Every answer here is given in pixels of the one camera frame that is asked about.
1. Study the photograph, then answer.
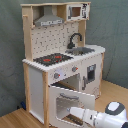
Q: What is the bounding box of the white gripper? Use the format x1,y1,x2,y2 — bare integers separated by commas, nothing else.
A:
67,107,98,124

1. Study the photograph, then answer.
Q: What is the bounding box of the white oven door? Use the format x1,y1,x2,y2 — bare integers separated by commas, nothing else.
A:
49,86,95,128

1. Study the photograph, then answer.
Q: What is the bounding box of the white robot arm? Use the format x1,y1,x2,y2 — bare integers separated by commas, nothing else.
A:
68,102,128,128

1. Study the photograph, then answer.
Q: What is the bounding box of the wooden toy kitchen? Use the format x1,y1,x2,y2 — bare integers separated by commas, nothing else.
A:
22,2,105,128

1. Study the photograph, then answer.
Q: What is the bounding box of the white dishwasher door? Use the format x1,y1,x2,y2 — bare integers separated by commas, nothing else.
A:
81,55,102,98

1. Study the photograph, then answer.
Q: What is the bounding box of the right red stove knob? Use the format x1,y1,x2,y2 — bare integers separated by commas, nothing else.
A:
72,66,78,72

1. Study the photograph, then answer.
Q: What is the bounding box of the red stove knob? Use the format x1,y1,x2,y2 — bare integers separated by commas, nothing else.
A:
54,73,60,79
72,66,78,72

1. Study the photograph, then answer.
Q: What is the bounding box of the left red stove knob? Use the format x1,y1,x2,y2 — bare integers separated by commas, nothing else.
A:
54,73,60,79

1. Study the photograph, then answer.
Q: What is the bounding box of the grey toy sink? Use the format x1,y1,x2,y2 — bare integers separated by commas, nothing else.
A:
66,47,94,56

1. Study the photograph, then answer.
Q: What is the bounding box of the black toy stovetop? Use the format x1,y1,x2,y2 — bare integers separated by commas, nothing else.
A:
34,53,71,66

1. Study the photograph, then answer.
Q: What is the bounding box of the black toy faucet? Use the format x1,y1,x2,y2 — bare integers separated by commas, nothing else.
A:
67,33,82,49

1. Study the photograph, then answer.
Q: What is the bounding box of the white toy microwave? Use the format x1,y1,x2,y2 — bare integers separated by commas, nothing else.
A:
67,3,90,21

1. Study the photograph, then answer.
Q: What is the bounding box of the grey range hood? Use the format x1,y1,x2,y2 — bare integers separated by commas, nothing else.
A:
35,6,64,27

